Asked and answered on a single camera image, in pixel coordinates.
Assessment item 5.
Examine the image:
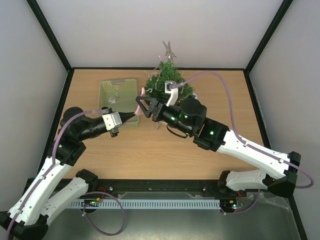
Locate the small green christmas tree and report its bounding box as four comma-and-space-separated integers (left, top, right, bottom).
143, 60, 197, 106

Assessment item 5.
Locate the green plastic basket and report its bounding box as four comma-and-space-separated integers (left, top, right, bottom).
98, 78, 138, 113

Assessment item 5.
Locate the silver star ornament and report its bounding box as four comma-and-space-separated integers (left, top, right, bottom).
162, 41, 177, 59

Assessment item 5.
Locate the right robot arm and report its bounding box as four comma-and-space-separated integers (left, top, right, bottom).
136, 96, 301, 198

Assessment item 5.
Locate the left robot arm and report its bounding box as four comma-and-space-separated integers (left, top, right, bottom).
0, 107, 136, 240

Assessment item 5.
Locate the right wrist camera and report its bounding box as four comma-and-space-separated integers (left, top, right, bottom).
164, 81, 179, 107

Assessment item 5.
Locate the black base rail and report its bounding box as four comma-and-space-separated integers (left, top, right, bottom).
87, 179, 262, 199

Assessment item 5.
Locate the purple loop cable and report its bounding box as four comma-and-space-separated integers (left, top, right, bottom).
81, 191, 126, 236

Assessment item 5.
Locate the white slotted cable duct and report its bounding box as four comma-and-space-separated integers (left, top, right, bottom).
67, 198, 221, 210

